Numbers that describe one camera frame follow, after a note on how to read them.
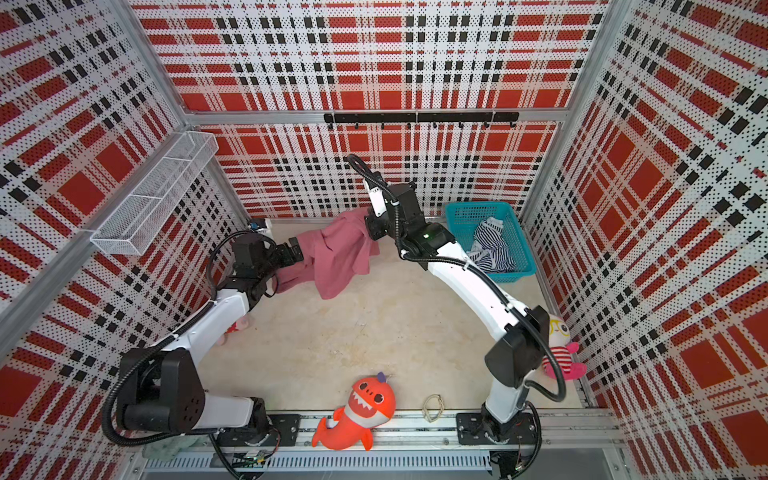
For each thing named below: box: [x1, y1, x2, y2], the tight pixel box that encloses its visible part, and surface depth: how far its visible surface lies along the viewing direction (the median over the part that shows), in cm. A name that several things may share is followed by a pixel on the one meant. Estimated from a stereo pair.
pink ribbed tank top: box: [272, 210, 381, 299], surface depth 77 cm
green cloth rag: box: [142, 435, 209, 462], surface depth 71 cm
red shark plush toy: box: [312, 372, 397, 451], surface depth 72 cm
